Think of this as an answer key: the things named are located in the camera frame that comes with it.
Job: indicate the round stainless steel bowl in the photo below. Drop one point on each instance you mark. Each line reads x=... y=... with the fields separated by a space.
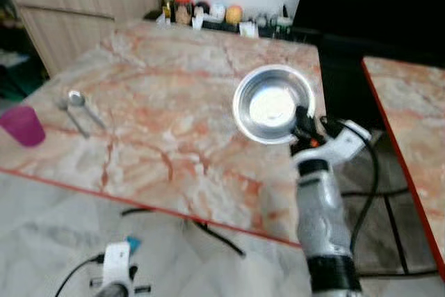
x=273 y=104

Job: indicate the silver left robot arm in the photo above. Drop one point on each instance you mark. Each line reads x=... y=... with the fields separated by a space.
x=111 y=291

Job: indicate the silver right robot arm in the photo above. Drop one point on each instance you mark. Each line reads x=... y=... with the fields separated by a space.
x=320 y=213

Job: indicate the small blue object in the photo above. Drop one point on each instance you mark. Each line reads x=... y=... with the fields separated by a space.
x=133 y=244

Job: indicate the white label card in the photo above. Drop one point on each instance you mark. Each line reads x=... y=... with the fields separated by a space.
x=247 y=29

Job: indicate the round orange jar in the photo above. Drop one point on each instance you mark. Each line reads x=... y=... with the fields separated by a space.
x=233 y=14

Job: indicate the black television screen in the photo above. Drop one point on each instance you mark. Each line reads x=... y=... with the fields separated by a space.
x=375 y=5

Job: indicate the large marble table red edge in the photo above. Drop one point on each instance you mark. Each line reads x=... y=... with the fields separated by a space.
x=167 y=116

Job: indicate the red lid jar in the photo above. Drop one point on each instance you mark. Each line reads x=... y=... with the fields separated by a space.
x=182 y=9

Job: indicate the purple plastic cup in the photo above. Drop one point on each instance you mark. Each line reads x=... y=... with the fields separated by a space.
x=21 y=126

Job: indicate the metal spoon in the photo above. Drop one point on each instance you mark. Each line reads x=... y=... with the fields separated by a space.
x=75 y=97

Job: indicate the light wooden cabinet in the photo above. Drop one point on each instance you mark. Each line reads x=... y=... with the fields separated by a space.
x=83 y=12

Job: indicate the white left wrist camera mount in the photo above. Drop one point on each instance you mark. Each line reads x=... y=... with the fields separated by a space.
x=117 y=262

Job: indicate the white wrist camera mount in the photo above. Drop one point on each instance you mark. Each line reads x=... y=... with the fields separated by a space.
x=117 y=262
x=344 y=140

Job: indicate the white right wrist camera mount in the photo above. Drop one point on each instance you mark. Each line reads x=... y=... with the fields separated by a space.
x=344 y=140

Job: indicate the marble side table black frame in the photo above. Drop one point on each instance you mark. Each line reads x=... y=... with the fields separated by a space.
x=417 y=123

